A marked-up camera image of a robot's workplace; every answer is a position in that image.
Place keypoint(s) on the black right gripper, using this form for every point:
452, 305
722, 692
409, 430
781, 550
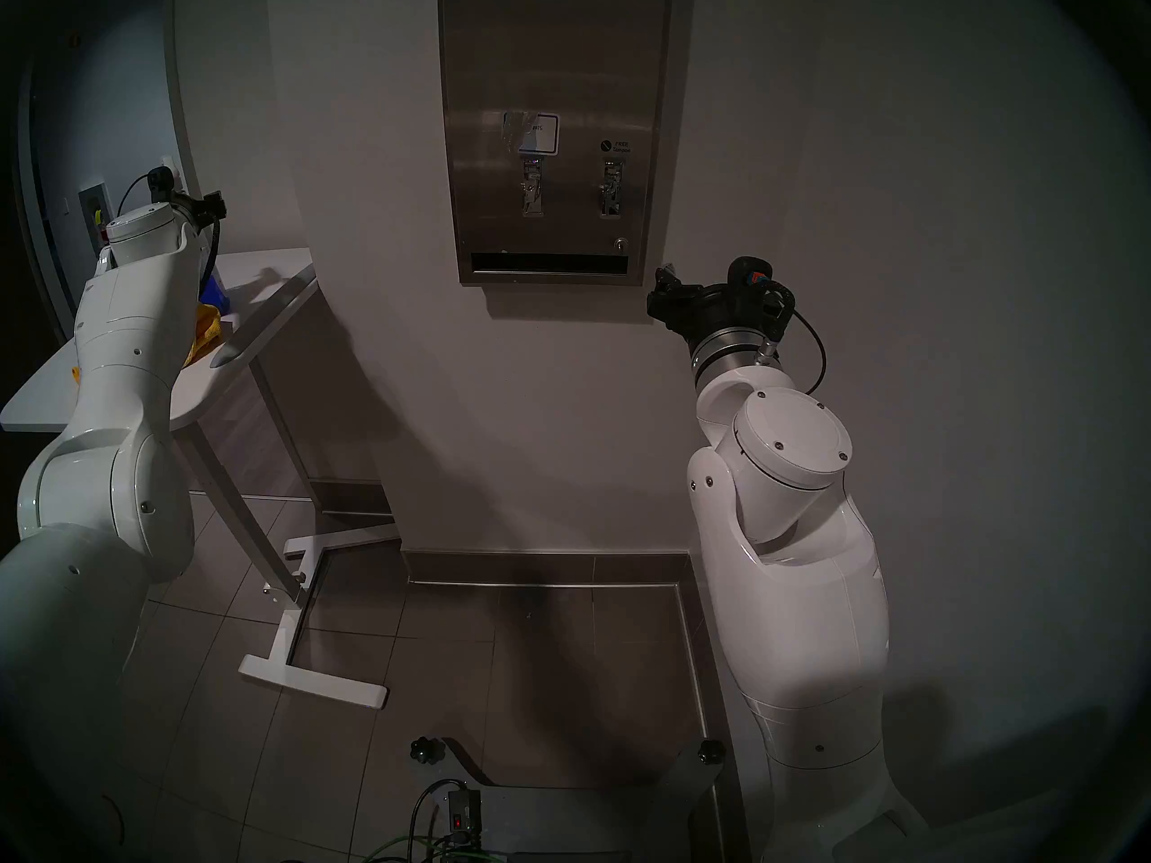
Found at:
719, 308

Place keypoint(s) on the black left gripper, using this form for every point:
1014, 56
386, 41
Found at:
205, 209

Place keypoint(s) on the clear spray bottle blue cleaner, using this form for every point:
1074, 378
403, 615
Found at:
214, 293

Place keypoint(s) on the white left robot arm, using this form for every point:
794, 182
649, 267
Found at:
117, 403

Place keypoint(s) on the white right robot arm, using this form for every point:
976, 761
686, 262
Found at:
791, 582

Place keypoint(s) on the chrome dispenser lever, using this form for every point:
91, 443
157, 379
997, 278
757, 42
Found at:
612, 187
532, 187

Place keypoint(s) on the yellow microfibre cloth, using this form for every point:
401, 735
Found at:
205, 335

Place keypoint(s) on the white blue-edged sticker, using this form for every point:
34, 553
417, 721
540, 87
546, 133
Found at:
532, 133

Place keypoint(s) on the white folding table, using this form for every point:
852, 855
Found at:
270, 475

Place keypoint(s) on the black star knob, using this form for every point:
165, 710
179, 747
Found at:
427, 750
711, 751

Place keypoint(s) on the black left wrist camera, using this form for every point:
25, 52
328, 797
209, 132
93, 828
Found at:
160, 181

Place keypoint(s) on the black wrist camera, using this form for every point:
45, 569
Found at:
160, 181
751, 271

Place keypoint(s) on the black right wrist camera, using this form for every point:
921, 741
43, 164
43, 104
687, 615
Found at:
751, 271

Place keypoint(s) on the grey wall switch box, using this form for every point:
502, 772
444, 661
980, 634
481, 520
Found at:
93, 209

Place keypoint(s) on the stainless steel wall dispenser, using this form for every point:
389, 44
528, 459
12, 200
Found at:
557, 61

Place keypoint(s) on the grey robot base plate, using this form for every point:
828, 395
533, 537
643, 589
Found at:
584, 821

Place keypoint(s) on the black red-switch power box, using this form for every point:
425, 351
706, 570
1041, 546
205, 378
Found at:
464, 813

